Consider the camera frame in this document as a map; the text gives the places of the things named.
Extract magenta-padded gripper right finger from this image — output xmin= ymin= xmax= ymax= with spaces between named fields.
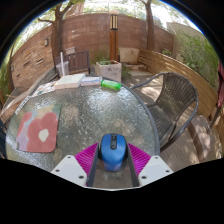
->
xmin=125 ymin=142 xmax=174 ymax=188

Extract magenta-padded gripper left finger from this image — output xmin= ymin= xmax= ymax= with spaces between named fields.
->
xmin=50 ymin=142 xmax=101 ymax=188

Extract blue computer mouse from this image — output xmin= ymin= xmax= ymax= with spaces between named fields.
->
xmin=98 ymin=133 xmax=128 ymax=173

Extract floral pink mouse pad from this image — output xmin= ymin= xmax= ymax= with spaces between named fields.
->
xmin=15 ymin=103 xmax=63 ymax=154

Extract black folding chair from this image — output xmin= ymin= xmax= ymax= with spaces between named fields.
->
xmin=0 ymin=119 xmax=8 ymax=158

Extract brown wicker chair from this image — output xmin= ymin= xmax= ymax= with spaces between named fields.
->
xmin=129 ymin=71 xmax=200 ymax=153

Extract white license plate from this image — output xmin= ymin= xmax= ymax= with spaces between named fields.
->
xmin=14 ymin=95 xmax=33 ymax=115

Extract raised stone garden bed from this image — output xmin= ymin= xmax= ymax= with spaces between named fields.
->
xmin=0 ymin=66 xmax=58 ymax=125

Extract open white book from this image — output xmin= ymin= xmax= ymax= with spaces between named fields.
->
xmin=53 ymin=73 xmax=86 ymax=90

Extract closed pale blue book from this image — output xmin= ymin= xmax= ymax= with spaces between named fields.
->
xmin=80 ymin=76 xmax=103 ymax=87

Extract green rectangular box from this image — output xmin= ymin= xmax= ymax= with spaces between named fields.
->
xmin=100 ymin=79 xmax=122 ymax=91

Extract curved wooden slat bench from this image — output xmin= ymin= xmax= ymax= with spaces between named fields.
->
xmin=138 ymin=49 xmax=224 ymax=134

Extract clear plastic cup with straw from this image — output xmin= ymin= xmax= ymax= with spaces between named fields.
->
xmin=55 ymin=51 xmax=70 ymax=78

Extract concrete planter with plants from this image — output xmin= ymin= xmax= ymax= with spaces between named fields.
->
xmin=94 ymin=59 xmax=123 ymax=83

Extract dark wooden slatted chair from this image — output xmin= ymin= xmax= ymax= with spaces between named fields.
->
xmin=54 ymin=49 xmax=91 ymax=75

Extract grey utility box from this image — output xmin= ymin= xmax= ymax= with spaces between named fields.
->
xmin=64 ymin=46 xmax=77 ymax=56

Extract large forked tree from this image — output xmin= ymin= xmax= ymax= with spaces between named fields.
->
xmin=36 ymin=0 xmax=84 ymax=68

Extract slim tree trunk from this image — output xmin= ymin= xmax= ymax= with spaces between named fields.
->
xmin=139 ymin=0 xmax=158 ymax=51

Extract wooden garden lamp post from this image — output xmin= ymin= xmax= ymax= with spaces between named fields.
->
xmin=108 ymin=9 xmax=120 ymax=62

